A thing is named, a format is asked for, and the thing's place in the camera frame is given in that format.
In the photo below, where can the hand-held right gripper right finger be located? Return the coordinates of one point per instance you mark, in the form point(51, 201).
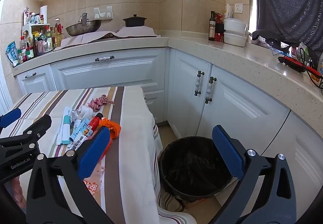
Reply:
point(227, 153)

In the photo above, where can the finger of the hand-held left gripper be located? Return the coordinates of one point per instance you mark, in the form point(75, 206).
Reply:
point(10, 116)
point(37, 125)

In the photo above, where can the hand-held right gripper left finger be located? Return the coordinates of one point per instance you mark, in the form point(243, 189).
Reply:
point(93, 153)

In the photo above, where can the blue white printed packet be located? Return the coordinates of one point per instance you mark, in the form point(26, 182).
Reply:
point(79, 133)

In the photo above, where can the orange plastic bag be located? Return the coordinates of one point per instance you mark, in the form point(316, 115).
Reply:
point(114, 129)

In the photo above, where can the black trash bin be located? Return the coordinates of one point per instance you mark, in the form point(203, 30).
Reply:
point(191, 171)

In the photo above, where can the white tissue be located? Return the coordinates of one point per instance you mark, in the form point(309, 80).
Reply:
point(85, 113)

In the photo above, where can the white teal carton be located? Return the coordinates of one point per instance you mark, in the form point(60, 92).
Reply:
point(67, 128)

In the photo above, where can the orange printed plastic wrapper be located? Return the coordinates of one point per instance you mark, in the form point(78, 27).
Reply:
point(93, 184)

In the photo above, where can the red black tube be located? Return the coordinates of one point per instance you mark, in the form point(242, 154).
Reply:
point(95, 121)

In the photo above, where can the crumpled foil wrapper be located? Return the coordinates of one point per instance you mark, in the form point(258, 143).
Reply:
point(75, 114)

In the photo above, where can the striped tablecloth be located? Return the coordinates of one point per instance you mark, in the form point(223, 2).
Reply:
point(133, 138)

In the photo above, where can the red checked ribbon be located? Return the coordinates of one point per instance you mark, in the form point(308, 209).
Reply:
point(97, 102)

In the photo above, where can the blue snack bag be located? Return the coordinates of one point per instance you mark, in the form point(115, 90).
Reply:
point(12, 53)

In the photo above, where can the cluster of condiment bottles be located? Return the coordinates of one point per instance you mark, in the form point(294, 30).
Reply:
point(37, 42)

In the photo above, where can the white kitchen cabinet unit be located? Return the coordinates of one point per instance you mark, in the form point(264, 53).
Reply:
point(113, 72)

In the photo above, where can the white spice rack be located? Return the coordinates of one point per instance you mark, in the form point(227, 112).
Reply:
point(26, 29)

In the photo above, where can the beige stove cover cloth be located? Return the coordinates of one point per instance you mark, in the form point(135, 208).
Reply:
point(138, 32)
point(83, 39)

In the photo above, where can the beige stone countertop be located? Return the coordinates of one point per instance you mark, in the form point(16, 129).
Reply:
point(227, 54)

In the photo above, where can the steel wok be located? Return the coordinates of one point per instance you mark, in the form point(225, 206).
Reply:
point(83, 28)

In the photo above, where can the paper towel roll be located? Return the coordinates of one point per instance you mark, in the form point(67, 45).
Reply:
point(44, 13)

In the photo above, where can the red black hand tool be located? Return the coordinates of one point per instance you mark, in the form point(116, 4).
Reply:
point(292, 62)

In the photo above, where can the white lidded container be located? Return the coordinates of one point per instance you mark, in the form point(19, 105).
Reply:
point(234, 24)
point(234, 39)

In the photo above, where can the clear plastic holder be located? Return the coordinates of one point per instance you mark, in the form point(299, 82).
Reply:
point(277, 51)

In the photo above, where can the white crumpled cloth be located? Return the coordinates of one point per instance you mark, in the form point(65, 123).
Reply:
point(261, 42)

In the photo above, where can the dark glass oil bottle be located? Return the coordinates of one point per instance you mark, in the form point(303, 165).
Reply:
point(212, 29)

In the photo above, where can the green white packet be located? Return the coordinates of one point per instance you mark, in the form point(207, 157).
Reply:
point(304, 49)

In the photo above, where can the red food packet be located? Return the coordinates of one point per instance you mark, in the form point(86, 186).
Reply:
point(219, 18)

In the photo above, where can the black lidded pot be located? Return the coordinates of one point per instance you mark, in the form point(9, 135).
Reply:
point(135, 22)

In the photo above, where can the white plastic bag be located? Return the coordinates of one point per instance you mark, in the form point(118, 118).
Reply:
point(229, 12)

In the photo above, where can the white door frame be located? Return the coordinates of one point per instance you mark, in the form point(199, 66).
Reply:
point(5, 92)

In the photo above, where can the white wall socket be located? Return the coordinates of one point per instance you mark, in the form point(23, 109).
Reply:
point(238, 8)

